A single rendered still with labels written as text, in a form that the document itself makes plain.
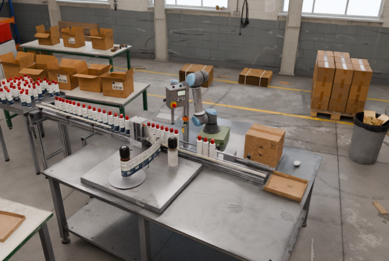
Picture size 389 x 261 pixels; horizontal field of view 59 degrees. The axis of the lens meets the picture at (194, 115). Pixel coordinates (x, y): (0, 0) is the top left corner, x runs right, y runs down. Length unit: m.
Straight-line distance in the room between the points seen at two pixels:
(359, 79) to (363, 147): 1.46
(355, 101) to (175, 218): 4.34
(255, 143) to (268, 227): 0.83
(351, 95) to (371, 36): 2.36
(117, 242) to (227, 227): 1.18
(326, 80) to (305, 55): 2.31
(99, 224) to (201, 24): 6.08
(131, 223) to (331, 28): 6.16
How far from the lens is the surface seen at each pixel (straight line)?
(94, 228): 3.52
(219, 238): 2.47
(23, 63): 5.74
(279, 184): 3.00
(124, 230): 3.45
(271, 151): 3.09
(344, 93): 6.20
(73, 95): 4.99
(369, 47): 8.33
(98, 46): 7.28
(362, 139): 5.02
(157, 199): 2.70
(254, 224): 2.60
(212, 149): 3.05
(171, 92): 3.06
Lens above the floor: 2.58
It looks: 26 degrees down
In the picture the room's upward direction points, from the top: 1 degrees clockwise
